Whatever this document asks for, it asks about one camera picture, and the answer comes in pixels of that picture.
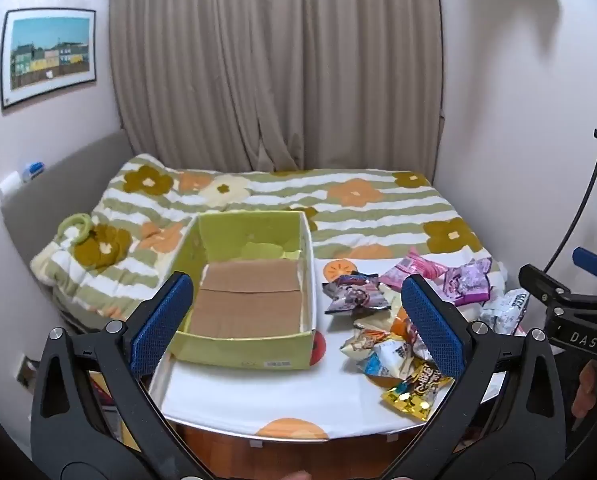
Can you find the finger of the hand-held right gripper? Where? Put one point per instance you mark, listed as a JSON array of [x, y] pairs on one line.
[[541, 280], [591, 261]]

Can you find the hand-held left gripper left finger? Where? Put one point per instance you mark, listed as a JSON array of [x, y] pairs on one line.
[[161, 325]]

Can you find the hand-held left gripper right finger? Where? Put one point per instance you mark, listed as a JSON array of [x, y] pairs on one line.
[[431, 325]]

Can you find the silver snack packet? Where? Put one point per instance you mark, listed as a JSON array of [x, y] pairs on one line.
[[506, 312]]

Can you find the purple snack packet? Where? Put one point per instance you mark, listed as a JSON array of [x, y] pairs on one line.
[[468, 280], [351, 294]]

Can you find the pink snack packet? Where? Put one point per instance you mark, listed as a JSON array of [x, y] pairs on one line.
[[408, 267]]

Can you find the gold snack packet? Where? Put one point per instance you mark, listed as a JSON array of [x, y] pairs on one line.
[[416, 390]]

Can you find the white orange snack packet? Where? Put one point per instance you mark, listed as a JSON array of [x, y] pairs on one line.
[[366, 342]]

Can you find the green cardboard box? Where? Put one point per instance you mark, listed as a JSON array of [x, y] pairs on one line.
[[248, 305]]

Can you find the person's right hand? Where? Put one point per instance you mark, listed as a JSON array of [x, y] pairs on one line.
[[587, 385]]

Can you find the cream snack packet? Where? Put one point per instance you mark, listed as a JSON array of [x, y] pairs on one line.
[[373, 319]]

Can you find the floral striped blanket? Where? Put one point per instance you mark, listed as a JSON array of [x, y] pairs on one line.
[[378, 210]]

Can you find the grey padded headboard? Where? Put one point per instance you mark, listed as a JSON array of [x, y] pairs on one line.
[[63, 170]]

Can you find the blue white small object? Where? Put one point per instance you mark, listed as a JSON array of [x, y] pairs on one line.
[[33, 171]]

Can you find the beige curtain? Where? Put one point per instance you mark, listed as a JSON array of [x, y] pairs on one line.
[[278, 60]]

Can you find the white wall switch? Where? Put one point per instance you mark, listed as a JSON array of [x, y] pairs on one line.
[[9, 183]]

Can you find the framed wall poster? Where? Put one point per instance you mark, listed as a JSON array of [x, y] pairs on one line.
[[48, 55]]

